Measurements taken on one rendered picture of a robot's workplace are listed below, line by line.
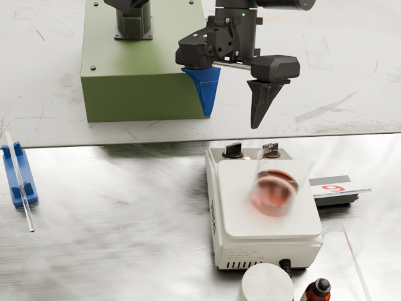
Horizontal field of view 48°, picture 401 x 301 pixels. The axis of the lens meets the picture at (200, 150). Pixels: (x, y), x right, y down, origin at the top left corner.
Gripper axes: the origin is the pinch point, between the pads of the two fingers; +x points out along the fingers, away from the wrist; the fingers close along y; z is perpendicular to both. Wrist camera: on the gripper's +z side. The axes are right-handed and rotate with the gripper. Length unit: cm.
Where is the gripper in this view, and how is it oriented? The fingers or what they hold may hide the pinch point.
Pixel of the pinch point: (231, 98)
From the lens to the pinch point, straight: 64.0
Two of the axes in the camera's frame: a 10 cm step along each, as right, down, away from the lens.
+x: -0.4, 9.5, 3.1
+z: -7.3, 1.9, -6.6
